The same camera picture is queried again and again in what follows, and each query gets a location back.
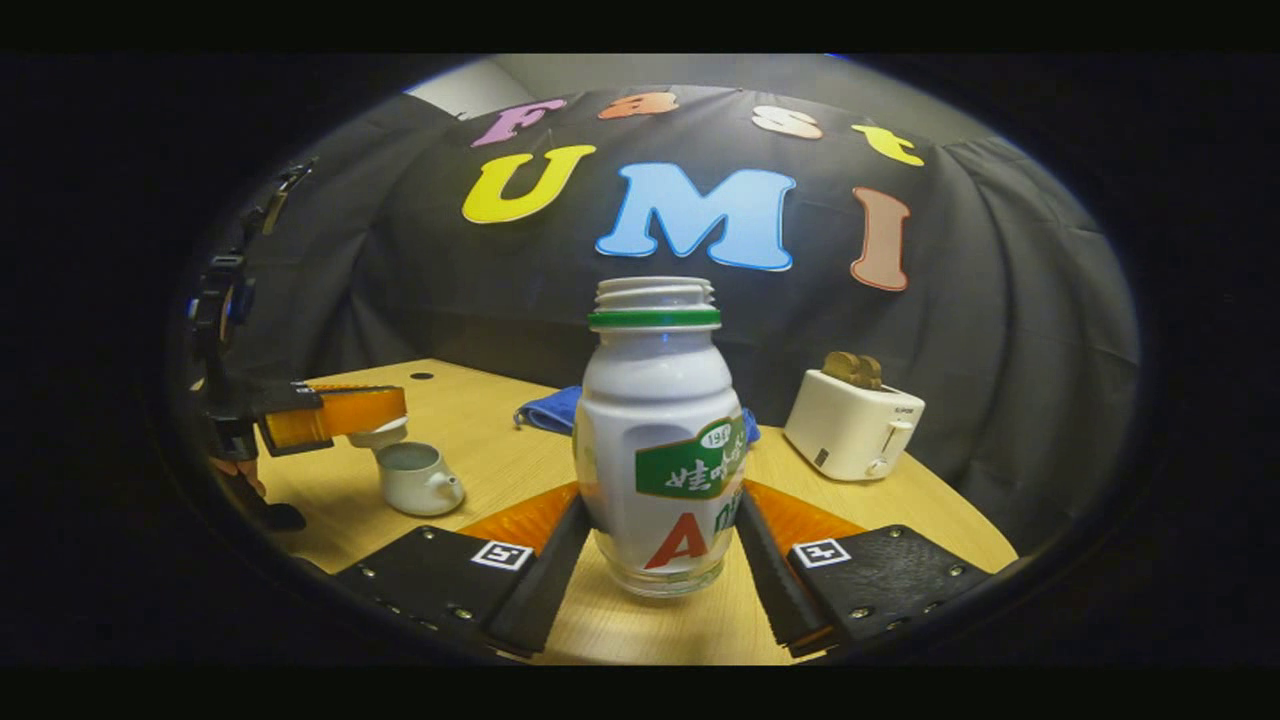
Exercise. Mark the white ceramic teacup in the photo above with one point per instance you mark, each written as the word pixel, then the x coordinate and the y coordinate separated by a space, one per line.
pixel 415 485

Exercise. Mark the white plastic water bottle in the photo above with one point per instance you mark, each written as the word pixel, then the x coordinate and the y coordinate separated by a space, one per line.
pixel 650 400

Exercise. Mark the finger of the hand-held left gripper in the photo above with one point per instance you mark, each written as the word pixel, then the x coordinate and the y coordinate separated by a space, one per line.
pixel 340 412

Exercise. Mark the brown bread slice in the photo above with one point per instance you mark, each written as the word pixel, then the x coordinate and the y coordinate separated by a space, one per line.
pixel 870 374
pixel 840 368

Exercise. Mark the black backdrop cloth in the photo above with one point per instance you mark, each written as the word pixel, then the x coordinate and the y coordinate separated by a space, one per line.
pixel 450 290

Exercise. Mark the blue towel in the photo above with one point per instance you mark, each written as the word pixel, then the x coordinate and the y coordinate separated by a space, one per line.
pixel 550 410

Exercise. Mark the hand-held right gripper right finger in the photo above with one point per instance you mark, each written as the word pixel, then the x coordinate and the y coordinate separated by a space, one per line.
pixel 770 580

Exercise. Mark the white toaster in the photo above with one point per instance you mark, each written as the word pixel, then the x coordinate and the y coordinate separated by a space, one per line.
pixel 850 430

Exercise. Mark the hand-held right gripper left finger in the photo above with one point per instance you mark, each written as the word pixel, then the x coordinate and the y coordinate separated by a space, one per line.
pixel 550 580

